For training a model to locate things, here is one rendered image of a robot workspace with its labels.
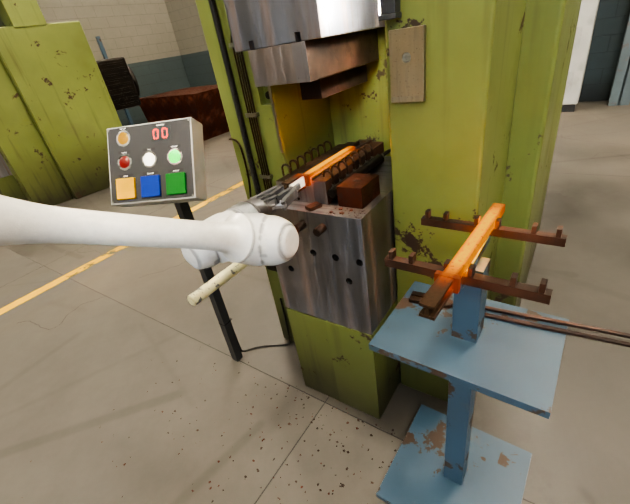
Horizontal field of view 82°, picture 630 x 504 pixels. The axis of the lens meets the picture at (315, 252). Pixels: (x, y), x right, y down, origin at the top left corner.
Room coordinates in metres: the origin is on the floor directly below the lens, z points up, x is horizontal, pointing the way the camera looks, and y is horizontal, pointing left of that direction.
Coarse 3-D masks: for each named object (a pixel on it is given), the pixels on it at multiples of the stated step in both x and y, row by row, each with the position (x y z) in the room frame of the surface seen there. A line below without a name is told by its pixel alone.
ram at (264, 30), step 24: (240, 0) 1.16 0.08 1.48; (264, 0) 1.11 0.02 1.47; (288, 0) 1.07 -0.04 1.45; (312, 0) 1.02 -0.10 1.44; (336, 0) 1.09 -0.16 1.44; (360, 0) 1.19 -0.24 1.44; (240, 24) 1.18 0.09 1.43; (264, 24) 1.12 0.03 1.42; (288, 24) 1.07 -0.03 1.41; (312, 24) 1.03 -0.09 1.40; (336, 24) 1.08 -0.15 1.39; (360, 24) 1.18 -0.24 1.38; (384, 24) 1.30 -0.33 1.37; (240, 48) 1.19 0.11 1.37
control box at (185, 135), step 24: (168, 120) 1.36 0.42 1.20; (192, 120) 1.34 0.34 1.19; (120, 144) 1.37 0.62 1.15; (144, 144) 1.35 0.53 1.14; (168, 144) 1.32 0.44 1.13; (192, 144) 1.30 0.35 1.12; (120, 168) 1.33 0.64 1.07; (144, 168) 1.31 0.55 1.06; (168, 168) 1.28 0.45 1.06; (192, 168) 1.26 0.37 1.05; (192, 192) 1.22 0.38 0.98
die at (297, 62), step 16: (352, 32) 1.24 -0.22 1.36; (368, 32) 1.32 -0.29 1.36; (272, 48) 1.12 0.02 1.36; (288, 48) 1.08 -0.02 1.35; (304, 48) 1.05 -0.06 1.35; (320, 48) 1.10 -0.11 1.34; (336, 48) 1.16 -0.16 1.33; (352, 48) 1.24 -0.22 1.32; (368, 48) 1.32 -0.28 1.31; (256, 64) 1.16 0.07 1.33; (272, 64) 1.12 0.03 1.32; (288, 64) 1.09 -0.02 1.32; (304, 64) 1.06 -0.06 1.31; (320, 64) 1.09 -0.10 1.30; (336, 64) 1.16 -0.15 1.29; (352, 64) 1.23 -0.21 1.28; (256, 80) 1.17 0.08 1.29; (272, 80) 1.13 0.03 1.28; (288, 80) 1.09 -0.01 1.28; (304, 80) 1.06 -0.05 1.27
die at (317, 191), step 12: (348, 144) 1.43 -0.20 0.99; (372, 144) 1.36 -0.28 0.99; (324, 156) 1.32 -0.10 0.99; (300, 168) 1.26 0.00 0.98; (324, 168) 1.15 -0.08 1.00; (336, 168) 1.16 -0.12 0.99; (348, 168) 1.16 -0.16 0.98; (372, 168) 1.29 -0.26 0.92; (312, 180) 1.08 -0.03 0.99; (324, 180) 1.06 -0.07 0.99; (336, 180) 1.10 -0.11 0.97; (300, 192) 1.11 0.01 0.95; (312, 192) 1.08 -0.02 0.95; (324, 192) 1.05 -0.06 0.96; (324, 204) 1.06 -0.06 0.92
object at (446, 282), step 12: (492, 204) 0.79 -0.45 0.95; (504, 204) 0.78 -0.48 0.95; (492, 216) 0.74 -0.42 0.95; (480, 228) 0.69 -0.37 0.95; (492, 228) 0.71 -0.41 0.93; (468, 240) 0.65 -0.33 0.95; (480, 240) 0.64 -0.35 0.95; (468, 252) 0.61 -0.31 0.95; (456, 264) 0.57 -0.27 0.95; (468, 264) 0.59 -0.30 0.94; (444, 276) 0.54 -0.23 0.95; (456, 276) 0.53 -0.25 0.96; (432, 288) 0.51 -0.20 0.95; (444, 288) 0.50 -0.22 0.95; (456, 288) 0.52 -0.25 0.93; (432, 300) 0.48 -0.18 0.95; (444, 300) 0.50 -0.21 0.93; (420, 312) 0.48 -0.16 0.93; (432, 312) 0.47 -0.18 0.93
